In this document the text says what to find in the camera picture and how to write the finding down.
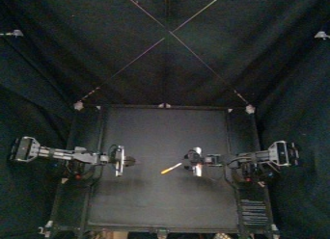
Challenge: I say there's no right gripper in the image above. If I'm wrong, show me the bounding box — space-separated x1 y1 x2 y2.
184 146 205 178

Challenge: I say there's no grey marker pen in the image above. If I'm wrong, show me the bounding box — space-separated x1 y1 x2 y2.
161 162 184 175

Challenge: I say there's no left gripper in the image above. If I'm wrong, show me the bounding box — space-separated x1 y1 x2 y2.
109 145 129 178

